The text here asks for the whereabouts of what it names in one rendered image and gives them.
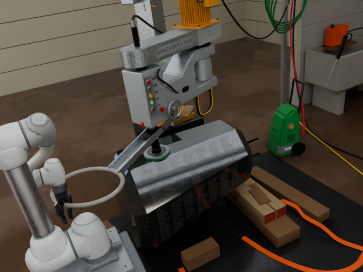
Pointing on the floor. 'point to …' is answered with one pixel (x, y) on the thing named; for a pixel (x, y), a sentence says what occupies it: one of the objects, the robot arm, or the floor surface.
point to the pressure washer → (286, 128)
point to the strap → (302, 265)
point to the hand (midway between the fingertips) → (67, 217)
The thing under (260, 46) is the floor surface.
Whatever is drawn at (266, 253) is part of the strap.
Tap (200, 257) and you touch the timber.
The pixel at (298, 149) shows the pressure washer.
